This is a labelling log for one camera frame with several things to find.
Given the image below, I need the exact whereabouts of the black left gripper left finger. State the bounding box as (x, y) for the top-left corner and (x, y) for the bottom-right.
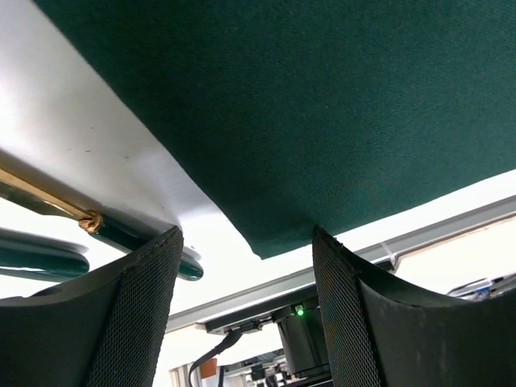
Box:
(1, 227), (184, 386)

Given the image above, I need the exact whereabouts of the gold knife dark handle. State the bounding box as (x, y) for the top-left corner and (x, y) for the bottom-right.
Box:
(0, 167), (205, 282)

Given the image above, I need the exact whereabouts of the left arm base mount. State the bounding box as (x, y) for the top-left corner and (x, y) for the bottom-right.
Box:
(169, 273), (516, 387)

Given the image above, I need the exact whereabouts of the dark green cloth placemat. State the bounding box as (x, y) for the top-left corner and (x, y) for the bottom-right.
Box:
(38, 1), (515, 259)

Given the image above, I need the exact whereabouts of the gold fork dark handle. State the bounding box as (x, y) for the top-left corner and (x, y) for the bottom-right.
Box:
(1, 228), (89, 282)

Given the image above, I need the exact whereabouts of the aluminium table frame rail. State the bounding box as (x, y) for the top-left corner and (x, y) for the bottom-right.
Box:
(165, 196), (515, 333)

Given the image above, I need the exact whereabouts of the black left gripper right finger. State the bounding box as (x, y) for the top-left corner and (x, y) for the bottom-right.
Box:
(312, 228), (515, 386)

